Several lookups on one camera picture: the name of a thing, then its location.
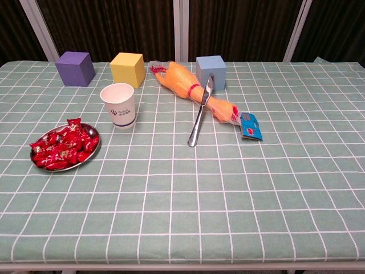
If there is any white paper cup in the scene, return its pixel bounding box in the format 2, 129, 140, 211
99, 83, 136, 131

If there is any steel butter knife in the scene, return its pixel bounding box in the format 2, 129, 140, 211
187, 73, 214, 148

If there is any green checked tablecloth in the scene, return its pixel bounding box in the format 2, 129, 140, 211
0, 57, 365, 265

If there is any orange rubber chicken toy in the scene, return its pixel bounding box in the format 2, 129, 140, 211
149, 60, 242, 126

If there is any small blue packet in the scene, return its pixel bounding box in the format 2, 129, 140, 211
238, 112, 263, 142

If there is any light blue foam cube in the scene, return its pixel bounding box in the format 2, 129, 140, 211
196, 55, 228, 91

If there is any yellow foam cube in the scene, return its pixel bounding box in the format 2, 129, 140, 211
109, 52, 146, 89

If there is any round steel plate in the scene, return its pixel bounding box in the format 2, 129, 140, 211
30, 123, 101, 173

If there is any dark brown pleated curtain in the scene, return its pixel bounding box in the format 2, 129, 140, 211
0, 0, 48, 66
188, 0, 303, 62
35, 0, 175, 62
291, 0, 365, 64

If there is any purple foam cube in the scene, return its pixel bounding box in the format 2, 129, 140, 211
55, 51, 96, 87

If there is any white partition post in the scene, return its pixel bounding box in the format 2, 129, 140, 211
19, 0, 60, 62
173, 0, 189, 62
283, 0, 313, 62

